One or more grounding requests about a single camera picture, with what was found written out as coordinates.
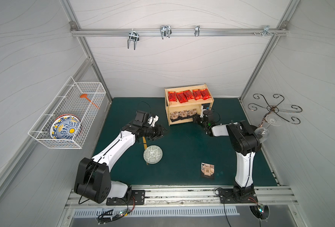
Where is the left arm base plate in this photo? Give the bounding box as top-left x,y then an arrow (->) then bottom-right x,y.
106,189 -> 146,206

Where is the clear wine glass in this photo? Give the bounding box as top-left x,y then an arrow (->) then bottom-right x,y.
254,113 -> 282,143

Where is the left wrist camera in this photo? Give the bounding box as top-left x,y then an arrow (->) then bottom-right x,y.
133,111 -> 159,127

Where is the floral tea bag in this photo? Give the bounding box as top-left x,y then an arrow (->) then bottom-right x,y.
187,109 -> 197,118
178,110 -> 188,120
201,163 -> 215,179
169,111 -> 180,122

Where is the small metal hook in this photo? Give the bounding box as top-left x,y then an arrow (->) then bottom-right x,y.
195,25 -> 200,37

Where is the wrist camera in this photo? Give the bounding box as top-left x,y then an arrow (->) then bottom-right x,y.
133,111 -> 159,127
200,105 -> 205,118

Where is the green patterned round bowl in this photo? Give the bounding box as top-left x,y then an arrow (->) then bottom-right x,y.
143,145 -> 163,165

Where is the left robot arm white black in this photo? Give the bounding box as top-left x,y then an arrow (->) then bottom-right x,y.
74,124 -> 167,203

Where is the white wire basket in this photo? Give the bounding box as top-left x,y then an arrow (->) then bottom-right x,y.
28,77 -> 106,149

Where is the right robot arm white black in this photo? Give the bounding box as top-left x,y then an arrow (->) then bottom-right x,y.
192,110 -> 261,201

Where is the metal hook right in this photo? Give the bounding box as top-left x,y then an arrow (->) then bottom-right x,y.
253,26 -> 278,37

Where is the white vented cable duct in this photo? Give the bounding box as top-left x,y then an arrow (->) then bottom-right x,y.
73,206 -> 240,218

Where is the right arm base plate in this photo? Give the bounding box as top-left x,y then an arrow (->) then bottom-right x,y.
214,185 -> 258,204

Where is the wooden two-tier shelf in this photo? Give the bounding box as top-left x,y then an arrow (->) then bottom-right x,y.
165,83 -> 214,126

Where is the metal double hook middle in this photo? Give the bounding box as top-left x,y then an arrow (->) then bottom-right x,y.
160,25 -> 172,39

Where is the metal double hook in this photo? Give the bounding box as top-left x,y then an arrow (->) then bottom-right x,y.
160,25 -> 172,39
127,30 -> 140,50

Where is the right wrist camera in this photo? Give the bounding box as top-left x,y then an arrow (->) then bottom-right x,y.
200,105 -> 205,118

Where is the red tea bag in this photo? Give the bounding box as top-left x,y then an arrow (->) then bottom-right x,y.
193,89 -> 203,100
167,91 -> 177,102
176,92 -> 188,103
200,89 -> 212,100
183,90 -> 195,100

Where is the black metal glass rack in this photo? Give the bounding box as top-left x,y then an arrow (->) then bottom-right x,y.
248,93 -> 303,130

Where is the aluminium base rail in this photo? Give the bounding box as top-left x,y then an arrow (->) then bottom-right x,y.
65,185 -> 298,209

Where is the aluminium crossbar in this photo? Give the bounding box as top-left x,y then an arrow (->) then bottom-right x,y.
71,28 -> 289,38

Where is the blue yellow patterned plate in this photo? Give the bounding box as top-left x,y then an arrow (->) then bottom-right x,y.
50,114 -> 81,140

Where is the metal double hook left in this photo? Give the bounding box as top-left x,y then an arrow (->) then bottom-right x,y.
127,30 -> 140,50

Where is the orange spatula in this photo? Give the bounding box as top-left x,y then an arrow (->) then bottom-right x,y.
80,94 -> 100,109

